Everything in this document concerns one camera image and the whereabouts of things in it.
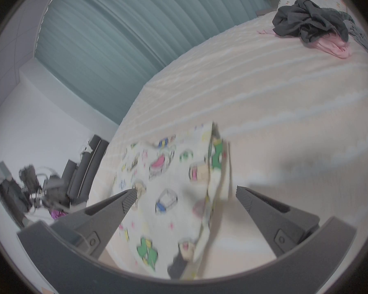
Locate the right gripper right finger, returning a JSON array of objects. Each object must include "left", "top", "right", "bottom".
[{"left": 236, "top": 186, "right": 320, "bottom": 259}]

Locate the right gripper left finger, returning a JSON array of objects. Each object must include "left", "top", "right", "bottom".
[{"left": 52, "top": 188, "right": 138, "bottom": 259}]

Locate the white printed pyjama top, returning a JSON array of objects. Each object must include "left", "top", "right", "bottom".
[{"left": 112, "top": 121, "right": 232, "bottom": 279}]

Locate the pink garment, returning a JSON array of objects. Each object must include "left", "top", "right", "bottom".
[{"left": 258, "top": 29, "right": 351, "bottom": 59}]

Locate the bed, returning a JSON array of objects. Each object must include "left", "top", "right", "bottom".
[{"left": 96, "top": 8, "right": 368, "bottom": 282}]

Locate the black chair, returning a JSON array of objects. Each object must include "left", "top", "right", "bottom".
[{"left": 66, "top": 135, "right": 109, "bottom": 206}]

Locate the grey bedside table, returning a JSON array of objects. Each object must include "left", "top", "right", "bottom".
[{"left": 256, "top": 0, "right": 286, "bottom": 16}]

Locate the light grey garment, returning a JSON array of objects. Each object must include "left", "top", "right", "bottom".
[{"left": 343, "top": 12, "right": 368, "bottom": 63}]

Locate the black garment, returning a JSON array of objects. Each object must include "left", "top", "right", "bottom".
[{"left": 272, "top": 0, "right": 338, "bottom": 43}]

